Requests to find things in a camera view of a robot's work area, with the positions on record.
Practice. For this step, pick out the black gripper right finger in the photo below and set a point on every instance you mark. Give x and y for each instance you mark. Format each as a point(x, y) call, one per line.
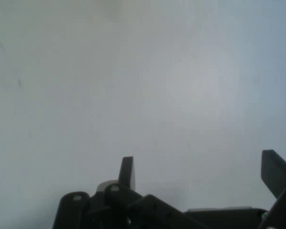
point(276, 174)

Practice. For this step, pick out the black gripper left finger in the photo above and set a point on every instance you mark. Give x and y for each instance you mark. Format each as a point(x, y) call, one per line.
point(119, 202)

